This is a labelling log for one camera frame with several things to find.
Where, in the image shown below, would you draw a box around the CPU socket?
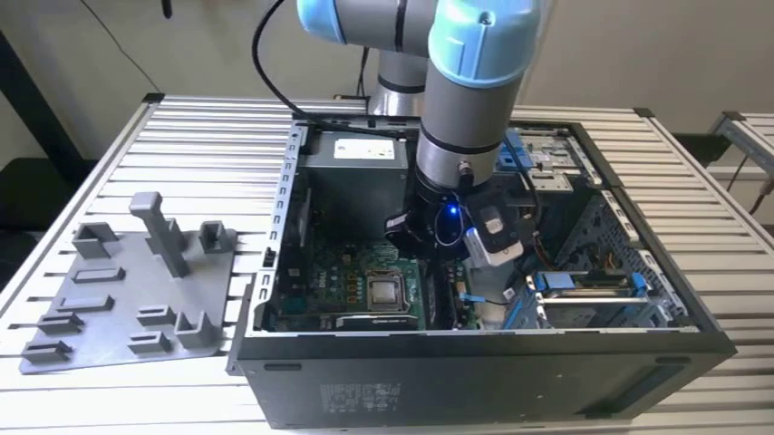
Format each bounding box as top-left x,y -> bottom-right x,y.
360,267 -> 416,315

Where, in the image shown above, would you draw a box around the grey power supply unit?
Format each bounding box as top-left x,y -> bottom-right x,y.
300,130 -> 420,242

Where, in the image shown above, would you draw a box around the silver CPU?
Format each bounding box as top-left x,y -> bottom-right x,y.
369,279 -> 406,312

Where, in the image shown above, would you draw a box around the green motherboard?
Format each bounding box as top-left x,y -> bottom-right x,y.
265,238 -> 485,333

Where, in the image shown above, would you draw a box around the blue drive bay latches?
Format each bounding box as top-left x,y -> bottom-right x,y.
500,128 -> 530,174

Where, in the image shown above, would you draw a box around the black graphics card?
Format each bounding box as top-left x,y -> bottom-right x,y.
320,312 -> 424,333

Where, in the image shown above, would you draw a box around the grey metal drive cage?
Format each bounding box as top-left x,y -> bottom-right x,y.
500,128 -> 601,214

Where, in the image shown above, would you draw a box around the hard disk in blue carrier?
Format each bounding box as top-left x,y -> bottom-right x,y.
524,270 -> 653,331

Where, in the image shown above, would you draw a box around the black PC case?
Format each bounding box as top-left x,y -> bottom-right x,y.
225,111 -> 740,430

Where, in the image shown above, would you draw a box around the black box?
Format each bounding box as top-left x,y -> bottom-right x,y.
671,132 -> 735,169

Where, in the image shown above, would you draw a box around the grey plastic parts rack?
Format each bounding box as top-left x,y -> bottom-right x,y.
17,190 -> 244,376

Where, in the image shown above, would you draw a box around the aluminium side table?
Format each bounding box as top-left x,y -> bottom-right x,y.
704,111 -> 774,182

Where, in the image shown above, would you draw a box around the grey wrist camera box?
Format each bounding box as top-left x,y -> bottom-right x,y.
464,193 -> 526,269

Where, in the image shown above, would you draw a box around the blue tipped black wire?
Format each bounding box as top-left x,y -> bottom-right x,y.
458,289 -> 524,307

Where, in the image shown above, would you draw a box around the orange wires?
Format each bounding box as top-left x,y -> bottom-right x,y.
536,235 -> 562,271

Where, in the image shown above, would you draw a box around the yellow red wires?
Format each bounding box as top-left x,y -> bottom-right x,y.
596,251 -> 627,274

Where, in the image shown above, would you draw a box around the thin black hanging cable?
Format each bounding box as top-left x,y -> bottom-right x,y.
358,46 -> 373,100

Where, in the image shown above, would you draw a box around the dangling dark cables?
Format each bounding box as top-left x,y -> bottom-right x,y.
725,153 -> 774,217

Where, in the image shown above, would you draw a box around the thin black wall wire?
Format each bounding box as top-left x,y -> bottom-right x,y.
81,0 -> 162,95

